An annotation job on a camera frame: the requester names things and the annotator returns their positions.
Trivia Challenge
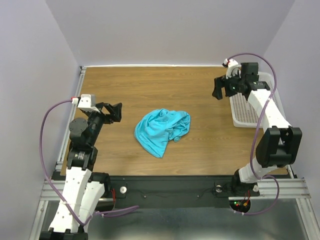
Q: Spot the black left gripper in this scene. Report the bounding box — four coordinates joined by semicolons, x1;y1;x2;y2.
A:
85;102;122;146

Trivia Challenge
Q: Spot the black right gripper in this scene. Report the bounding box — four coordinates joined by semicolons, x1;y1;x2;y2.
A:
211;69;245;100

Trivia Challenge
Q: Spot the turquoise t shirt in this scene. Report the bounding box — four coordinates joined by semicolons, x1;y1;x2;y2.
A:
133;108;191;158

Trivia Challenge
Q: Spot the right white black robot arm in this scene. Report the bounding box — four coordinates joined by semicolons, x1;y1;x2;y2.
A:
212;59;303;195

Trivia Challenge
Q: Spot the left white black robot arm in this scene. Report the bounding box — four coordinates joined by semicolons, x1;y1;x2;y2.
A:
39;102;123;240

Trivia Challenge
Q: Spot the white plastic laundry basket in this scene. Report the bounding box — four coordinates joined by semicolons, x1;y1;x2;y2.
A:
229;71;286;128

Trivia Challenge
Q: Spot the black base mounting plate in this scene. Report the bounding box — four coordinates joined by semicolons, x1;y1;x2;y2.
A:
51;174;261;210

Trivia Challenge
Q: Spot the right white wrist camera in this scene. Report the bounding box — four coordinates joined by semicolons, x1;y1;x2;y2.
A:
222;58;241;79

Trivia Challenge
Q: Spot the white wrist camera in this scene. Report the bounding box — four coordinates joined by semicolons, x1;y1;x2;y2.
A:
77;94;99;113
222;58;241;79

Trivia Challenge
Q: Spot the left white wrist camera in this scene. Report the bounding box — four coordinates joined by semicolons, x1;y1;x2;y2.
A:
77;94;99;113

